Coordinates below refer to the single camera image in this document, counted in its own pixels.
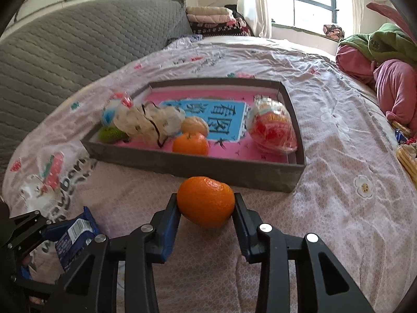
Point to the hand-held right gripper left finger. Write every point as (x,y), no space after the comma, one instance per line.
(169,234)

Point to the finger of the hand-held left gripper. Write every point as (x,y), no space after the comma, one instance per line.
(26,231)
(35,287)

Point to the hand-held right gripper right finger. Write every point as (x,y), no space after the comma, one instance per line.
(242,231)

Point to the blue cookie packet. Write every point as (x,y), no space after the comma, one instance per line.
(71,234)

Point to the orange tangerine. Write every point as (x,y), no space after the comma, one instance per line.
(190,144)
(205,202)

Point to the grey shallow cardboard box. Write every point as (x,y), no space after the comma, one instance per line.
(228,172)

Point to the red snack bag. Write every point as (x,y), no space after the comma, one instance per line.
(270,127)

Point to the brown walnut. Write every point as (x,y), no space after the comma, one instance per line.
(194,125)

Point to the cream patterned scrunchie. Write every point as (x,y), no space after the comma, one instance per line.
(143,124)

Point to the blue white toy ball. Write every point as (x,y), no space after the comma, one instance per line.
(109,114)

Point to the yellow wafer packet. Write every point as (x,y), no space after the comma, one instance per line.
(407,161)

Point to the grey quilted headboard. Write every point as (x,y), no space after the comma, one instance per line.
(65,55)

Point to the small blue snack wrapper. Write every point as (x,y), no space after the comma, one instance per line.
(400,136)

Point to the small yellow snack wrapper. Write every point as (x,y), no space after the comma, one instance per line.
(400,126)

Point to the pink quilt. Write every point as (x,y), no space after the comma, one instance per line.
(397,88)

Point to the stack of folded blankets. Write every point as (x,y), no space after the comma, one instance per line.
(208,16)

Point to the cream curtain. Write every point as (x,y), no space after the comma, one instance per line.
(355,3)
(254,6)

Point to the green blanket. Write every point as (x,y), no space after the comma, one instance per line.
(387,42)

